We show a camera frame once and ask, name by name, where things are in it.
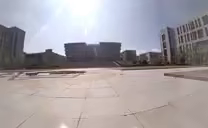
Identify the wide dark block building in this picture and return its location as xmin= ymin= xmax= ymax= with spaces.
xmin=63 ymin=41 xmax=122 ymax=63

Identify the small grey building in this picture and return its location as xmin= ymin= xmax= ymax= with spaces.
xmin=120 ymin=49 xmax=138 ymax=64

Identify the pale stone slab plaza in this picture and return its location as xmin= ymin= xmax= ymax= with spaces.
xmin=0 ymin=66 xmax=208 ymax=128

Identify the low pale building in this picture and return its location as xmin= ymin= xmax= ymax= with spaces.
xmin=138 ymin=51 xmax=164 ymax=66

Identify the dark low planter bed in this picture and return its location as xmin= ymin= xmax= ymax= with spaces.
xmin=24 ymin=70 xmax=87 ymax=76

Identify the low grey building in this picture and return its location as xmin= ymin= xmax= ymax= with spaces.
xmin=24 ymin=48 xmax=67 ymax=67

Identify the white multi-storey building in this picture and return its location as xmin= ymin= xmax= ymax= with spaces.
xmin=159 ymin=10 xmax=208 ymax=66

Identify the raised stone platform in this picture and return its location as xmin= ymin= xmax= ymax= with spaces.
xmin=163 ymin=67 xmax=208 ymax=84

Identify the tall grey building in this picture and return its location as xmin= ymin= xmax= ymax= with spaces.
xmin=0 ymin=20 xmax=27 ymax=68

